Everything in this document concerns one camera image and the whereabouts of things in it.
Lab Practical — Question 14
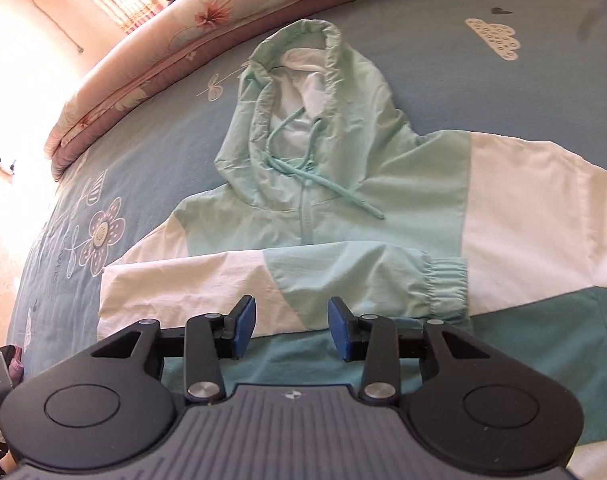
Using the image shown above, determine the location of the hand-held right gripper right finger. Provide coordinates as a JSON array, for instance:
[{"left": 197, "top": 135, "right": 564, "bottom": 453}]
[{"left": 327, "top": 296, "right": 491, "bottom": 403}]

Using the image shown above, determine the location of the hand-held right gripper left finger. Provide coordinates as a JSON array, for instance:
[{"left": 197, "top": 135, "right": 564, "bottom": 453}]
[{"left": 90, "top": 294, "right": 258, "bottom": 403}]

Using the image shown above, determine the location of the white and green hooded jacket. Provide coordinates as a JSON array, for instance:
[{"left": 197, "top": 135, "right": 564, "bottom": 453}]
[{"left": 96, "top": 17, "right": 607, "bottom": 480}]

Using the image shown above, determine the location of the pink floral quilt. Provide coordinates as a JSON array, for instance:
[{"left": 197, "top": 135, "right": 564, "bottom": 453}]
[{"left": 43, "top": 0, "right": 581, "bottom": 181}]

